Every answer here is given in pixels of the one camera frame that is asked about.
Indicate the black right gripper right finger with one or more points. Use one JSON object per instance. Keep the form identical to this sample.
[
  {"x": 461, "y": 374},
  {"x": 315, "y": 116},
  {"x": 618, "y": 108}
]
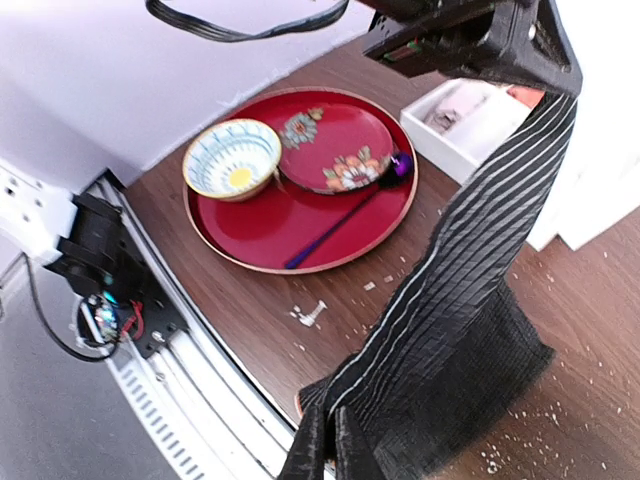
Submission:
[{"x": 354, "y": 458}]

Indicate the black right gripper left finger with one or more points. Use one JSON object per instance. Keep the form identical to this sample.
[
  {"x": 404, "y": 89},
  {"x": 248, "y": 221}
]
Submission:
[{"x": 306, "y": 457}]

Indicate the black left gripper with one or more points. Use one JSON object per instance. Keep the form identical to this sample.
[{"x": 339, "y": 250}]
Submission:
[{"x": 511, "y": 42}]

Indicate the black striped underwear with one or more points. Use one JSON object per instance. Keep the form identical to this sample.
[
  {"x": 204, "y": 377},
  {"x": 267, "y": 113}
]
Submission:
[{"x": 452, "y": 349}]

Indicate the red rolled cloth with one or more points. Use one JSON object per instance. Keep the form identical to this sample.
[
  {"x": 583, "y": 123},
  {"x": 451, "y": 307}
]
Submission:
[{"x": 527, "y": 96}]

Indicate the white compartment organizer box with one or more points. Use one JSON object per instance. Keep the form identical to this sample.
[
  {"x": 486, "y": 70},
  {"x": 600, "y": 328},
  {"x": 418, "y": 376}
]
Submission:
[{"x": 458, "y": 125}]

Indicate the purple spoon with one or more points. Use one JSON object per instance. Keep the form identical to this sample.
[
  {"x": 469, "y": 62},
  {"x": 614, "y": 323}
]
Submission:
[{"x": 400, "y": 169}]

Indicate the red floral plate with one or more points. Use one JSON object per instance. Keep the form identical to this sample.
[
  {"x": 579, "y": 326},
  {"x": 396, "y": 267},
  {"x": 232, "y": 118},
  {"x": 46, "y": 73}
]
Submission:
[{"x": 332, "y": 148}]

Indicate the round red tray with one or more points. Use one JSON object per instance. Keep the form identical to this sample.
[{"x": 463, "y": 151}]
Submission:
[{"x": 264, "y": 231}]

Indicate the blue patterned bowl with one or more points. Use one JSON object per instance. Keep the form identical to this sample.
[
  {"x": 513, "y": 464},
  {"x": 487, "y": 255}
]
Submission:
[{"x": 232, "y": 160}]

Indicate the aluminium front rail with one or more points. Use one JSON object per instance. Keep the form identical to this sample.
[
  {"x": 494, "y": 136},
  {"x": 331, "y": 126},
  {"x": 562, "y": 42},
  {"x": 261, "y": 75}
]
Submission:
[{"x": 211, "y": 398}]

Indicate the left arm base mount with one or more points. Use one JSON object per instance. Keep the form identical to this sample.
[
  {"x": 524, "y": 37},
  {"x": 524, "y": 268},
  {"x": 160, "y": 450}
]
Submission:
[{"x": 120, "y": 296}]

